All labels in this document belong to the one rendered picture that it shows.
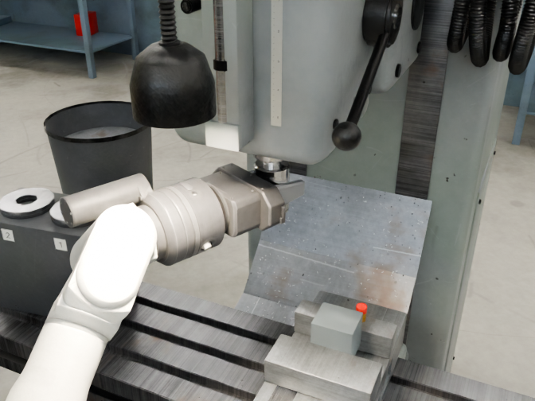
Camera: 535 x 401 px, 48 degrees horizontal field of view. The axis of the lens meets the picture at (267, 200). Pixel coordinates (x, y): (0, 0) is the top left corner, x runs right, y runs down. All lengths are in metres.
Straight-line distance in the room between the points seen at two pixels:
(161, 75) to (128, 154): 2.18
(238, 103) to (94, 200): 0.19
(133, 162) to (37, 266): 1.66
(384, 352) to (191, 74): 0.55
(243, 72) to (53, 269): 0.57
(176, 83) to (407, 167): 0.70
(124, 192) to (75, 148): 1.97
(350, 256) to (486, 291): 1.67
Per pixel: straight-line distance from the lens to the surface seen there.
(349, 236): 1.17
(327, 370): 0.83
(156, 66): 0.49
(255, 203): 0.72
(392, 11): 0.70
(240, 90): 0.61
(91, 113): 3.04
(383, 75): 0.80
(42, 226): 1.04
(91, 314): 0.61
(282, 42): 0.62
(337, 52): 0.63
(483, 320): 2.64
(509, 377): 2.42
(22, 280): 1.13
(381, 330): 0.90
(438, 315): 1.28
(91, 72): 5.58
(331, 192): 1.18
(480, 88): 1.06
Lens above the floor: 1.60
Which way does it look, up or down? 29 degrees down
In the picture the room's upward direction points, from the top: straight up
